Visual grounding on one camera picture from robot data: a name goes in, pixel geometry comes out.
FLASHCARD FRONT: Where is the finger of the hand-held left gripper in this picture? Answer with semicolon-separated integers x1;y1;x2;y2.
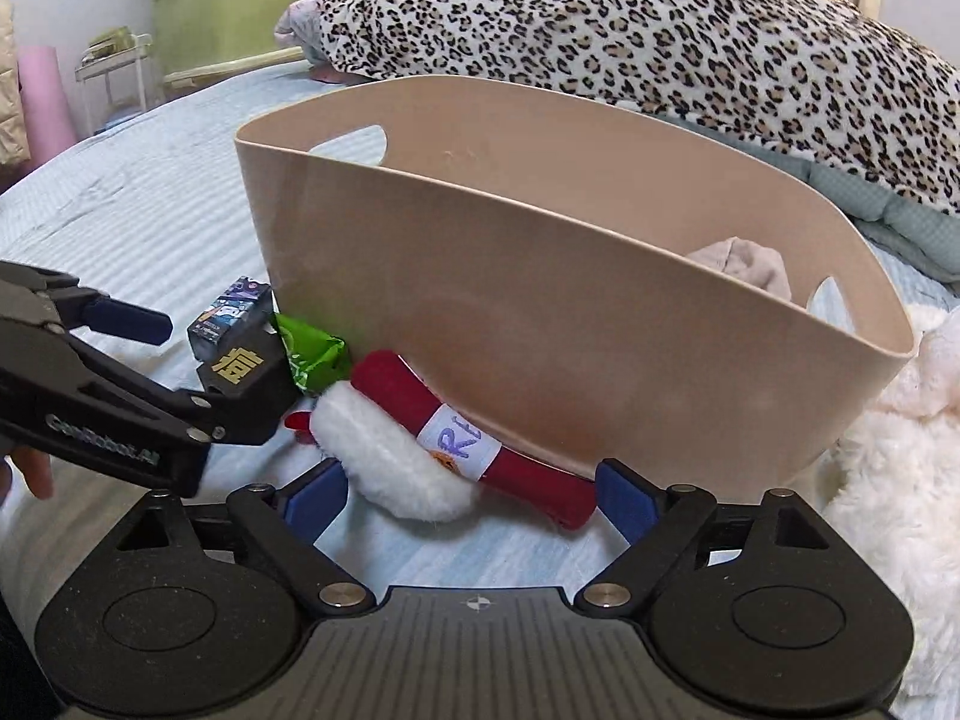
0;261;172;347
0;319;227;500

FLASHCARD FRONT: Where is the white rack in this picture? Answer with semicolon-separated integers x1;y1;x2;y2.
73;25;155;137

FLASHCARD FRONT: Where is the green snack packet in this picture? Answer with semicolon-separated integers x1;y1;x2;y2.
273;312;353;397

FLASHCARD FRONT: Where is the black box with gold character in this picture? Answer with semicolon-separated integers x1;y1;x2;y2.
196;349;301;446

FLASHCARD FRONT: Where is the beige plastic basket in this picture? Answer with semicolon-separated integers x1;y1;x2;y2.
234;75;918;494

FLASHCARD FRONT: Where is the teal quilt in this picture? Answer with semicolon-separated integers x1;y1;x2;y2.
658;111;960;287

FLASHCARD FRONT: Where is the pink cloth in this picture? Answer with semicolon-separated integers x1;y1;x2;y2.
273;0;332;67

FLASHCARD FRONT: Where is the green plastic storage box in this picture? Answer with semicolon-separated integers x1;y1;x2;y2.
144;0;377;88

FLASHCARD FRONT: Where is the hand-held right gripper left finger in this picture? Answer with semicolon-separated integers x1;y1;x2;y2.
112;457;377;610

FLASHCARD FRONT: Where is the beige cloth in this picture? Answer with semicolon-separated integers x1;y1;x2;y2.
685;235;797;309

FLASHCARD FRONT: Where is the person's left hand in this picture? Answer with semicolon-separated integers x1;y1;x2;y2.
0;445;56;505

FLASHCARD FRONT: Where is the leopard print blanket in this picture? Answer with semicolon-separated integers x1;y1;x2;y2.
318;0;960;215

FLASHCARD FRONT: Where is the white fluffy plush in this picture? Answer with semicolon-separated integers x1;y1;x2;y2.
820;302;960;715

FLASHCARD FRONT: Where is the red white plush stocking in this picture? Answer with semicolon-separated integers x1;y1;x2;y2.
283;349;599;534

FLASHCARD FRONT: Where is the small dark printed box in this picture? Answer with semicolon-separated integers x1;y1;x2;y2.
187;275;275;365

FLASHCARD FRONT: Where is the pink rolled mat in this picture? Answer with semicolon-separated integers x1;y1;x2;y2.
16;44;80;160

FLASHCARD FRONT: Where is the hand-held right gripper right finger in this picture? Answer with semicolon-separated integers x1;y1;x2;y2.
574;457;835;610

